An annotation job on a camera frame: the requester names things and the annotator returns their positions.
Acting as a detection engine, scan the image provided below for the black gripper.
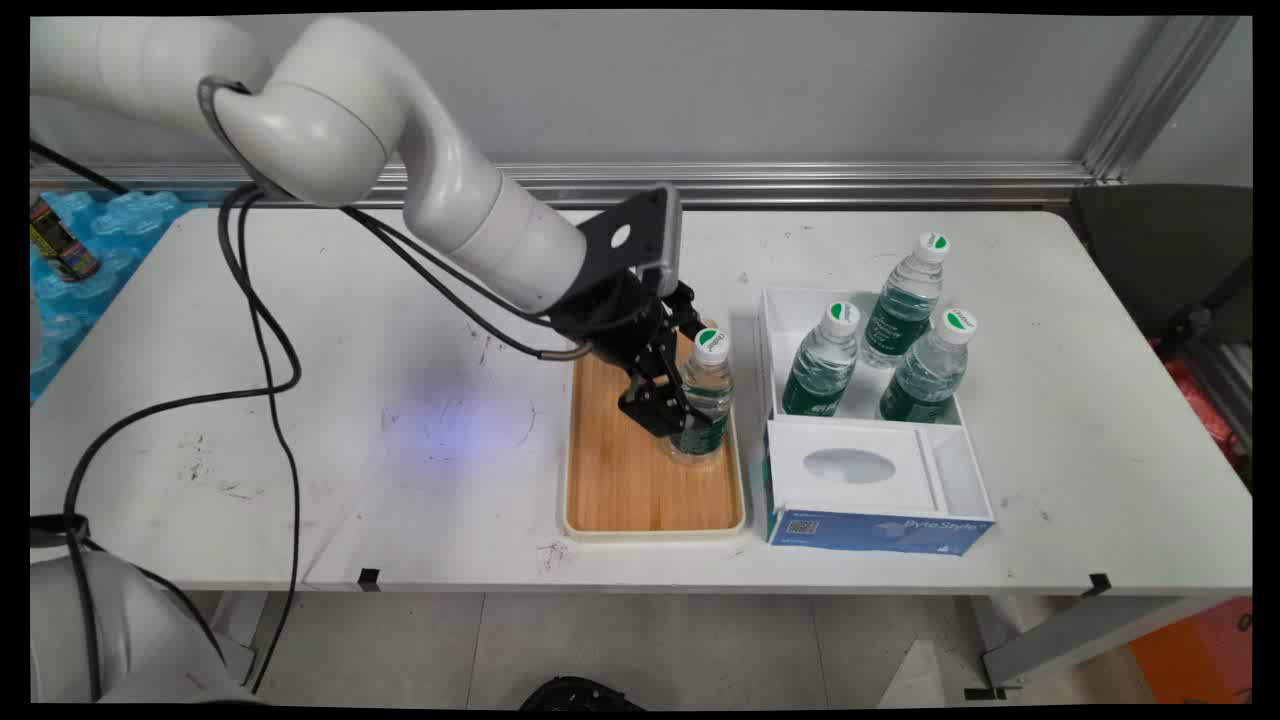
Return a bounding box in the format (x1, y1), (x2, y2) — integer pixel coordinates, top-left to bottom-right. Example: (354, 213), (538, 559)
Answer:
(548, 272), (710, 439)

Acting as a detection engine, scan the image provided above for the clear water bottle green label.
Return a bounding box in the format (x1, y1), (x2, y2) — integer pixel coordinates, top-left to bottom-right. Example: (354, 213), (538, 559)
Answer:
(878, 306), (979, 424)
(668, 327), (736, 466)
(860, 232), (951, 369)
(780, 300), (863, 418)

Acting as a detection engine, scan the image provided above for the wooden tray cream rim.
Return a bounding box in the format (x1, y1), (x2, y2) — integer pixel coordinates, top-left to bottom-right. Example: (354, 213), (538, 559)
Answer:
(560, 320), (748, 544)

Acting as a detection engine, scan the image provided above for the white organizer box blue print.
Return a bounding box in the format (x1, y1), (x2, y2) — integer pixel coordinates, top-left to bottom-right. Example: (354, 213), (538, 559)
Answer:
(752, 287), (996, 557)

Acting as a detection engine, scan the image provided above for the black object on floor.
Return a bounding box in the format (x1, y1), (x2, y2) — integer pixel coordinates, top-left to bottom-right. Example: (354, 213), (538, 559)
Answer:
(520, 677), (647, 711)

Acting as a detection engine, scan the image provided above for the grey metal table leg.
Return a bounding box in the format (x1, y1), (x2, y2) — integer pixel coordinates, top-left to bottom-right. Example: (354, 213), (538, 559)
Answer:
(965, 595), (1223, 701)

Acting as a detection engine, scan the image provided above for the red bag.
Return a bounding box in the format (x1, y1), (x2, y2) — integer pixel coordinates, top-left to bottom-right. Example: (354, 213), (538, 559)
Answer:
(1150, 340), (1243, 463)

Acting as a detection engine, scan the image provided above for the blue wrapped bottle pack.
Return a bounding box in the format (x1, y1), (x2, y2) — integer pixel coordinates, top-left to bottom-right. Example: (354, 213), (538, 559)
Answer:
(30, 190), (193, 403)

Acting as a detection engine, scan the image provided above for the orange box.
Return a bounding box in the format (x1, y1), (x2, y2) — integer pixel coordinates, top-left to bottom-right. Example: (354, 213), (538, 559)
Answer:
(1130, 598), (1253, 706)

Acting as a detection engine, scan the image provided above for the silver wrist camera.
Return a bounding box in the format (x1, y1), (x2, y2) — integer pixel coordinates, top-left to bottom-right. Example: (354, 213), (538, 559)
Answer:
(642, 185), (685, 297)

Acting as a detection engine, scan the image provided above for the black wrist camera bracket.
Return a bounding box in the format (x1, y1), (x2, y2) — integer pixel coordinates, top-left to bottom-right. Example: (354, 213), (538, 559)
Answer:
(574, 187), (673, 297)

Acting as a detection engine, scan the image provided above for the thick black gripper cable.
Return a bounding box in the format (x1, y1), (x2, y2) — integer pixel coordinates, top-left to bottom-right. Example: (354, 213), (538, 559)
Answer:
(340, 205), (593, 361)

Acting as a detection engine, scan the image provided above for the aluminium horizontal frame rail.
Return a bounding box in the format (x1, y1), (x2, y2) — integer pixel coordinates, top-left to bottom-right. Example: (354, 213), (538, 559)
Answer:
(30, 160), (1101, 209)

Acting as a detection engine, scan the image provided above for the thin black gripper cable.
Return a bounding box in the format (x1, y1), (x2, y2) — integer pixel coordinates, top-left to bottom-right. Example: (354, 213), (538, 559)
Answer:
(360, 208), (556, 326)

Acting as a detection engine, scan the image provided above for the black cable looping on table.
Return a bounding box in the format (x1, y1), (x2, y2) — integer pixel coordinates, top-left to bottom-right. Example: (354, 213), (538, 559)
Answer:
(62, 185), (304, 521)

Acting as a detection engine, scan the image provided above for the black cable hanging off table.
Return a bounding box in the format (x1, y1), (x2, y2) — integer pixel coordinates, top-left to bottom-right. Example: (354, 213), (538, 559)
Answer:
(236, 190), (303, 694)

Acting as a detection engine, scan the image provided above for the aluminium frame post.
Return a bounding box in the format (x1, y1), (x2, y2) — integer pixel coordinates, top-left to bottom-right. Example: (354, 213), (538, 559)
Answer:
(1080, 15), (1241, 186)

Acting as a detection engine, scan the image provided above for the black cable behind arm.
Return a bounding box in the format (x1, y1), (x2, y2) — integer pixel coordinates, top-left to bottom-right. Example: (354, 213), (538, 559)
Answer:
(30, 140), (129, 195)

